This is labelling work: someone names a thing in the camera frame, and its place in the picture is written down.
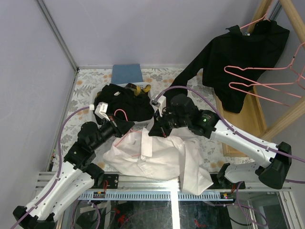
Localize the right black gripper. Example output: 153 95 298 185
149 107 190 138

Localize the pink hanger of white shirt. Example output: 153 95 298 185
113 108 143 157

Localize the white shirt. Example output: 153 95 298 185
103 127 213 195

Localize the yellow plaid shirt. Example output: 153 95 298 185
125 83 151 96

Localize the pink wire hanger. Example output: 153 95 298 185
229 82 302 106

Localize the pink hanger front black shirt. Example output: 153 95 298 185
224 42 305 92

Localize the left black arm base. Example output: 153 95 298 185
93 174 119 190

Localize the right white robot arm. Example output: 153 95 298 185
149 94 292 189

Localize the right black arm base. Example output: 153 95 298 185
209 163 235 189

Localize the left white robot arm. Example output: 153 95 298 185
13 115 134 229

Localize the white plastic basket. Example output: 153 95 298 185
91 81 154 127

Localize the folded blue cloth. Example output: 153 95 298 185
111 64 143 84

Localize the wooden clothes rack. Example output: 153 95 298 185
216 0 305 153

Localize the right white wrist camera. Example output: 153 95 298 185
150 94 166 117

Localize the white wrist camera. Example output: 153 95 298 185
89 102 110 121
150 94 166 117

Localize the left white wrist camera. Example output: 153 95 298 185
89 102 110 121

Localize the aluminium mounting rail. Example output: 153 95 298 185
35 172 292 192

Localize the grey slotted cable duct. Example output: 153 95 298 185
78 191 234 202

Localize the aluminium corner frame post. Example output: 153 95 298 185
35 0 79 72

